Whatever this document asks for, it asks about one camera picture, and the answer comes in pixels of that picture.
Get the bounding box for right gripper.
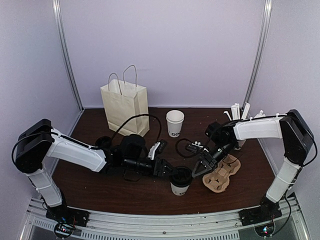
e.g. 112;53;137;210
191;141;236;179

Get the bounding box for white paper cup stack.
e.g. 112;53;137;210
166;110;185;138

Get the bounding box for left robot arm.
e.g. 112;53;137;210
11;118;178;222

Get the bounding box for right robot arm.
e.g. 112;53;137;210
191;109;317;221

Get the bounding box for cardboard cup carrier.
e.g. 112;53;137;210
202;154;241;193

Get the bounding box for cup holding stirrers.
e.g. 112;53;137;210
234;140;246;151

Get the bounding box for white wrapped stirrers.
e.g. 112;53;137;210
223;102;251;121

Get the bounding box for black cup lid stack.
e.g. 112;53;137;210
95;136;112;149

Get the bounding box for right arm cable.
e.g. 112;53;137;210
175;138;201;159

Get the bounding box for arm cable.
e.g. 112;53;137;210
11;113;162;166
175;138;201;159

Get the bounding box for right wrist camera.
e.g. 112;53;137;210
185;141;209;154

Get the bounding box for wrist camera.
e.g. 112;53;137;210
185;141;209;154
147;139;168;160

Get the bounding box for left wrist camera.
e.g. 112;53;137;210
147;139;168;160

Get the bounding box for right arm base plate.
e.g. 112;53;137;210
238;206;282;238

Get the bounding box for front aluminium rail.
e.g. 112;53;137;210
17;197;311;240

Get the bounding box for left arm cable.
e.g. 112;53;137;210
11;113;162;166

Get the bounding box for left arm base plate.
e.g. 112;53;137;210
45;207;90;239

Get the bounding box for right aluminium frame post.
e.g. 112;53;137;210
242;0;273;107

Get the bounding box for aluminium frame post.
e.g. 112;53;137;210
242;0;273;107
52;0;84;112

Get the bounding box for left aluminium frame post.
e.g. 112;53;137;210
52;0;84;112

